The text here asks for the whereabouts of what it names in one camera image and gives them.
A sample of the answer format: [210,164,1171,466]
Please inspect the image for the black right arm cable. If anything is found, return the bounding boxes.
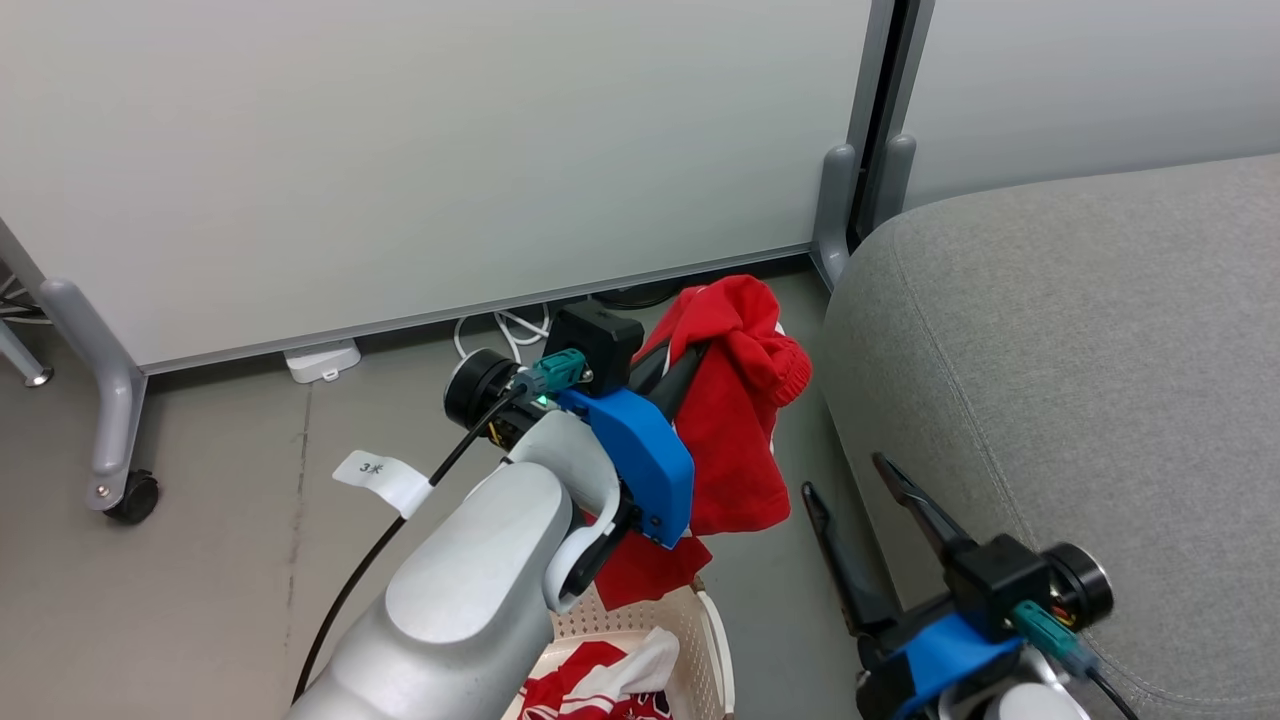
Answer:
[1010,600,1141,720]

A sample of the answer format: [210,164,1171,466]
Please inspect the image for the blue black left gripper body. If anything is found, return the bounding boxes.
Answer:
[445,348,695,549]

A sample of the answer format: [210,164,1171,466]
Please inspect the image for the white paper cable tag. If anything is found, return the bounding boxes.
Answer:
[333,450,433,519]

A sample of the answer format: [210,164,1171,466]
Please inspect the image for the red shorts with white trim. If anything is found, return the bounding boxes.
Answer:
[595,275,813,609]

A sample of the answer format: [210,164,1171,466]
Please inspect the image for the white power adapter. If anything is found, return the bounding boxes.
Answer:
[283,338,362,385]

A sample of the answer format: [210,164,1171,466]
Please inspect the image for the black caster wheel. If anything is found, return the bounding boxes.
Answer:
[105,470,161,526]

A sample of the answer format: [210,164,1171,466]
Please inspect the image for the grey metal table leg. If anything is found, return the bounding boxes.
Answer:
[0,320,54,388]

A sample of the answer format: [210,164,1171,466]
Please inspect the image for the white coiled power cable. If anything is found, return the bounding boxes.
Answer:
[453,303,553,367]

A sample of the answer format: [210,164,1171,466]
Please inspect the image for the wide white partition panel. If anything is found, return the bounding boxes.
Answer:
[0,0,896,376]

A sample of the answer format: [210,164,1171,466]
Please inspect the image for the narrow white partition panel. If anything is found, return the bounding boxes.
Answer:
[900,0,1280,211]

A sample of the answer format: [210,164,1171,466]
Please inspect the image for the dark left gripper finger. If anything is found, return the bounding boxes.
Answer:
[628,344,687,396]
[650,341,713,421]

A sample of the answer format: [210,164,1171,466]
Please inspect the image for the thin white cable bundle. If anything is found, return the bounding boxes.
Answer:
[0,275,51,327]

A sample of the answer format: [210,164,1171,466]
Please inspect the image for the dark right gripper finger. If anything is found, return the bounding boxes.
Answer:
[802,482,901,637]
[872,452,977,567]

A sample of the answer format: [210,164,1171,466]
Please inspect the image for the cream perforated laundry basket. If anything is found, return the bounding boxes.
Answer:
[500,580,736,720]

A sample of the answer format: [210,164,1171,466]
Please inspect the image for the black round base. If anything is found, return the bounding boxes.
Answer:
[590,280,681,310]

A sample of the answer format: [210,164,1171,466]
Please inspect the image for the red and white jersey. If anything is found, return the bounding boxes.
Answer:
[518,627,683,720]

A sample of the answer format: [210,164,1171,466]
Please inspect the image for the grey partition foot with caster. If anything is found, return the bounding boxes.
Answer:
[40,278,151,513]

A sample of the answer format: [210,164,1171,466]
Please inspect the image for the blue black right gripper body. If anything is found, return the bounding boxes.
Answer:
[855,543,1114,720]

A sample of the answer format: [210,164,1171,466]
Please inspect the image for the grey fabric sofa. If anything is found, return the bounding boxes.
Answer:
[818,153,1280,720]

